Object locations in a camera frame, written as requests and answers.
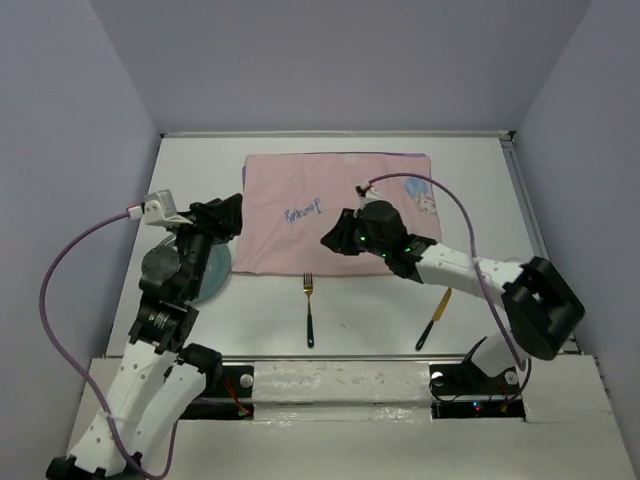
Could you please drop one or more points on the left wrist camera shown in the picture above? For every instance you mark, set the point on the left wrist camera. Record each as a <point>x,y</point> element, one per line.
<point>158,209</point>

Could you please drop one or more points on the pink cloth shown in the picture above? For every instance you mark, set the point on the pink cloth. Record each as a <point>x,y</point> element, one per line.
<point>292,200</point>

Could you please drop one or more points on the gold fork green handle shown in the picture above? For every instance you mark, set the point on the gold fork green handle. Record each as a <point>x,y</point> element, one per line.
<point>308,289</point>

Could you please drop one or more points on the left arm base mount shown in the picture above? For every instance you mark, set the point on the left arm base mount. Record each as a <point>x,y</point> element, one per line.
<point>228,399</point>

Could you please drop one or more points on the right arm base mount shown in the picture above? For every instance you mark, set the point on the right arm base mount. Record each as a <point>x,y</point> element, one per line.
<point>458,394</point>

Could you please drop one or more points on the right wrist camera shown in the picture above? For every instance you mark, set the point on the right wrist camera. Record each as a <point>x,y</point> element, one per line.
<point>367,194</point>

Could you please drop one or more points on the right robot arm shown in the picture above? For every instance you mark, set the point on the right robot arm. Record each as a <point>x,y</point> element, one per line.
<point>541,310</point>

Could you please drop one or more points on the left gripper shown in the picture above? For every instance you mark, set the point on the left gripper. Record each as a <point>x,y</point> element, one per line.
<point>232,209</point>

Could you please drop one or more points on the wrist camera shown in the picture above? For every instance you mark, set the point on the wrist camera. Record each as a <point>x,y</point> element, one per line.
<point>158,209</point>
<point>367,194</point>

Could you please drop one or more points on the teal plate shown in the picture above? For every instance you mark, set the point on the teal plate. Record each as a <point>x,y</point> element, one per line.
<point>217,270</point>

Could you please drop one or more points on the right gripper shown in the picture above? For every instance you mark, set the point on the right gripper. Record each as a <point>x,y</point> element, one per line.
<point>340,235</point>

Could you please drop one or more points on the gold knife green handle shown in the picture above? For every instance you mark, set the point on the gold knife green handle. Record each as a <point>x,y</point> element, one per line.
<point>439,311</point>

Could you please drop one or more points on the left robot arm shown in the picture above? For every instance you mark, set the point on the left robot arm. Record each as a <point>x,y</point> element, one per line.
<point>160,373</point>

